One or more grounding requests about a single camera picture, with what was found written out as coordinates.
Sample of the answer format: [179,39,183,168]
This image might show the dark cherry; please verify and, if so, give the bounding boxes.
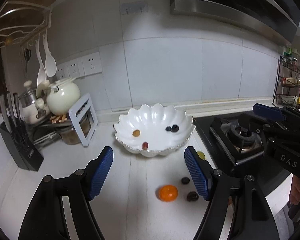
[186,191,199,202]
[171,124,179,133]

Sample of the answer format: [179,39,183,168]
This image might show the green round plum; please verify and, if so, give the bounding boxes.
[197,151,206,160]

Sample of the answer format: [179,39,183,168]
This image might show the orange tangerine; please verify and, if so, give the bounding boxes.
[158,185,178,202]

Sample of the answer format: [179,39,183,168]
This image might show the large tan longan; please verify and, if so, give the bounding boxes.
[132,129,141,137]

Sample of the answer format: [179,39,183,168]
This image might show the person right hand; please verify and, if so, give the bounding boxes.
[289,175,300,205]

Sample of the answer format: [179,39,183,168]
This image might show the black gas stove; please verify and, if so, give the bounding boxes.
[193,111,290,195]

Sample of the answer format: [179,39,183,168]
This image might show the glass jar in rack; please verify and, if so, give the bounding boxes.
[58,126,81,145]

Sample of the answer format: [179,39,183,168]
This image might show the black knife block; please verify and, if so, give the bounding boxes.
[0,92,44,172]

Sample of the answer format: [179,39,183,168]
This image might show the small white lidded pot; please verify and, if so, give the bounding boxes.
[19,80,50,125]

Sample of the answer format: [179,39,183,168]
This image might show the steel range hood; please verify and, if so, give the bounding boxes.
[170,0,300,46]

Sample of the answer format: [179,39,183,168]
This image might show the cream ceramic teapot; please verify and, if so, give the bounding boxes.
[46,77,81,115]

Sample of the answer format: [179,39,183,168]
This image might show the white scalloped fruit bowl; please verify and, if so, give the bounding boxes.
[113,103,196,158]

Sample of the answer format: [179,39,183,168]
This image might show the white ladle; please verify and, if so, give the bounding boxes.
[36,34,51,98]

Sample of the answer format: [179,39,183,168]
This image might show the white rice spoon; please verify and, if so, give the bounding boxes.
[43,34,57,77]

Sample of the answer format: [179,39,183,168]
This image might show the black scissors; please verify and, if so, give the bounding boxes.
[24,48,31,78]

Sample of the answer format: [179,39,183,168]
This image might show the black wire spice rack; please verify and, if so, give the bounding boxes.
[273,47,300,112]

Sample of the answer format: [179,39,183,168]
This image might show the white dish rack frame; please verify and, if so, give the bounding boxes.
[68,93,98,147]

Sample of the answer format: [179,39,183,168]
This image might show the white wall socket panel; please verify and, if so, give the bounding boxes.
[56,51,102,80]

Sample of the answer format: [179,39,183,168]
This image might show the wall hook bar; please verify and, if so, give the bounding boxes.
[120,1,149,15]

